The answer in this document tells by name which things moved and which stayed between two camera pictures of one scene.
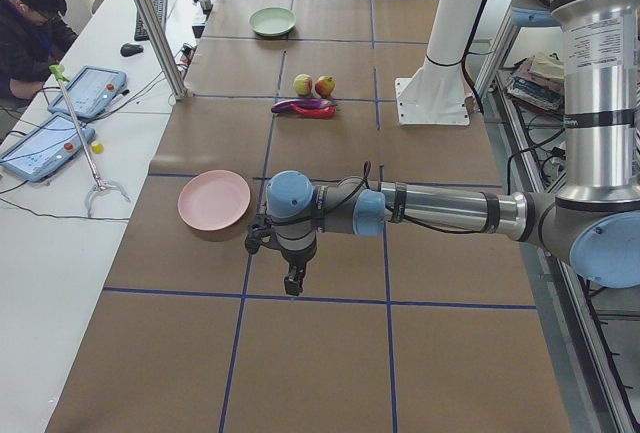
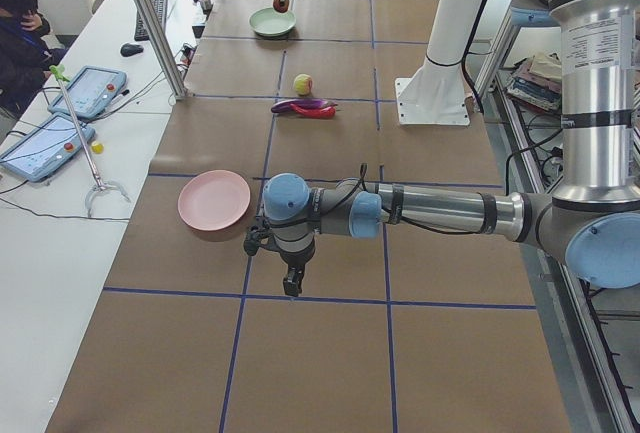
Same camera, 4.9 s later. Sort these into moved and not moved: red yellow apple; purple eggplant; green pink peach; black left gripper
Moved: red yellow apple
Not moved: green pink peach; black left gripper; purple eggplant
